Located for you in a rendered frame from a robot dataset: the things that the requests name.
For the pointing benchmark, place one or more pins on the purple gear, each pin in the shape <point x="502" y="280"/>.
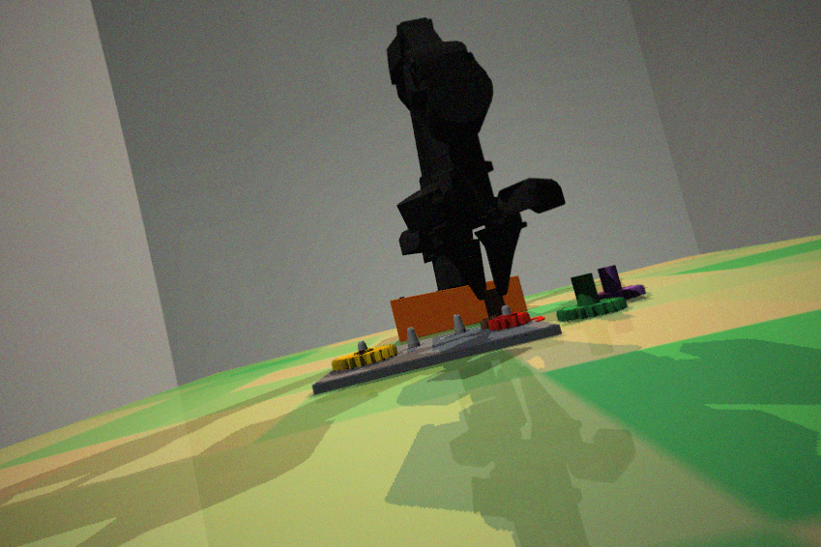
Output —
<point x="612" y="286"/>

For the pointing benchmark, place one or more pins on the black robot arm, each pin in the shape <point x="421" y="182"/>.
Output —
<point x="448" y="94"/>

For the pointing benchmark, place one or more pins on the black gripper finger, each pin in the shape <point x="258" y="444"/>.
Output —
<point x="499" y="242"/>
<point x="467" y="257"/>

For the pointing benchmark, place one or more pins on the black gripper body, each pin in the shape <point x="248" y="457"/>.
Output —
<point x="537" y="194"/>

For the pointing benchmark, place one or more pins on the brown gear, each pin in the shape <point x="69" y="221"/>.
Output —
<point x="493" y="303"/>

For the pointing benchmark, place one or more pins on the red gear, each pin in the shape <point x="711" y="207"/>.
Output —
<point x="508" y="321"/>

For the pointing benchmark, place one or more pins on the green gear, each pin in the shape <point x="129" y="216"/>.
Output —
<point x="588" y="301"/>

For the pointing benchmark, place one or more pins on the yellow gear with black stripe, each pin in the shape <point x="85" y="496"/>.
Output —
<point x="364" y="357"/>

